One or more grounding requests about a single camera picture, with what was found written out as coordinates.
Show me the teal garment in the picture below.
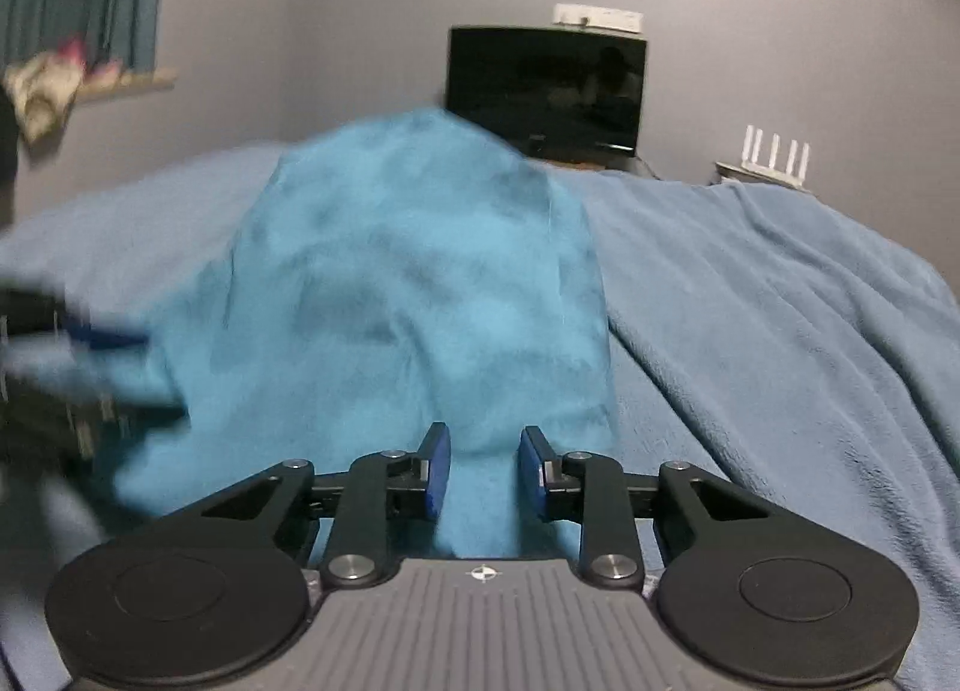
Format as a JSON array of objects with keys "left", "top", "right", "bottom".
[{"left": 112, "top": 109, "right": 615, "bottom": 558}]

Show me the black hanging garment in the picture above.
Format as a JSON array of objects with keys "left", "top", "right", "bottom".
[{"left": 0, "top": 90, "right": 20, "bottom": 228}]

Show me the light blue fleece blanket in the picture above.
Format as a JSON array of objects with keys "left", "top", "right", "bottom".
[{"left": 2, "top": 147, "right": 958, "bottom": 689}]

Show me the cream cloth on sill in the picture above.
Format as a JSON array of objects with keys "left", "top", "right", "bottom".
[{"left": 3, "top": 51, "right": 85, "bottom": 145}]

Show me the pink item on sill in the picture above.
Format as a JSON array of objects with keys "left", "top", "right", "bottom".
[{"left": 57, "top": 37, "right": 124, "bottom": 80}]

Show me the wooden tv stand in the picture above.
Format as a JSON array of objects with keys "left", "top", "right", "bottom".
[{"left": 542, "top": 157, "right": 647, "bottom": 176}]

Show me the black flat screen television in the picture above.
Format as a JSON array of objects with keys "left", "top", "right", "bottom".
[{"left": 444, "top": 26, "right": 647, "bottom": 157}]

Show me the white wifi router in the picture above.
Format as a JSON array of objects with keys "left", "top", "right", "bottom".
[{"left": 739, "top": 124, "right": 811, "bottom": 187}]

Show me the white wall socket strip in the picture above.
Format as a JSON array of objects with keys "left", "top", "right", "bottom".
[{"left": 553, "top": 4, "right": 643, "bottom": 35}]

